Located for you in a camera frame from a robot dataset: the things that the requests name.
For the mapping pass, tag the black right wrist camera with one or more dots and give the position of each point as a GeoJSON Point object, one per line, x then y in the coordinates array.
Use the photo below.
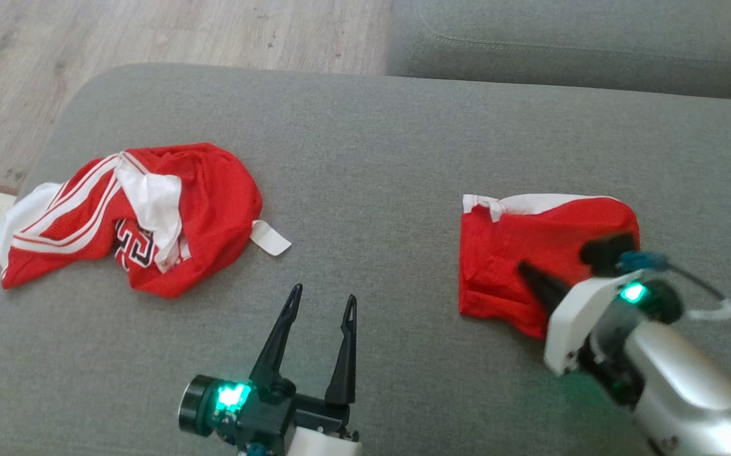
{"type": "Point", "coordinates": [606, 253]}

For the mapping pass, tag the small grey sofa cushion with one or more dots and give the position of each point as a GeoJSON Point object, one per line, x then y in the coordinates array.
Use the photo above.
{"type": "Point", "coordinates": [562, 38]}

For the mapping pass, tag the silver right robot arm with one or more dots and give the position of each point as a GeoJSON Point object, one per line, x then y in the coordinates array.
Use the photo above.
{"type": "Point", "coordinates": [688, 392]}

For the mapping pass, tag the red white shorts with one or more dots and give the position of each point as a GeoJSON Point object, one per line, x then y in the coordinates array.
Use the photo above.
{"type": "Point", "coordinates": [517, 247]}

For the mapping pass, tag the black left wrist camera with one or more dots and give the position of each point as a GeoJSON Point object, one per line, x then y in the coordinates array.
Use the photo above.
{"type": "Point", "coordinates": [258, 418]}

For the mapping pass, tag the red white basketball jersey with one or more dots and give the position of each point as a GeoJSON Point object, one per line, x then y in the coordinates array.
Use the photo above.
{"type": "Point", "coordinates": [213, 202]}

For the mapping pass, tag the large grey sofa seat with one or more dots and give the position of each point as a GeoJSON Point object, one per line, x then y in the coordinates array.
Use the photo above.
{"type": "Point", "coordinates": [365, 158]}

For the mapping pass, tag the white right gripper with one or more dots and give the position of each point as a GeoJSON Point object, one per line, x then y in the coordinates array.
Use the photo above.
{"type": "Point", "coordinates": [571, 329]}

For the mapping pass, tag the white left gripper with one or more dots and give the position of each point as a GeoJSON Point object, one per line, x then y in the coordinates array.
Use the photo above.
{"type": "Point", "coordinates": [324, 443]}

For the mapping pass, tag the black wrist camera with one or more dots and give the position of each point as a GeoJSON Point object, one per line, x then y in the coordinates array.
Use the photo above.
{"type": "Point", "coordinates": [258, 418]}
{"type": "Point", "coordinates": [606, 253]}

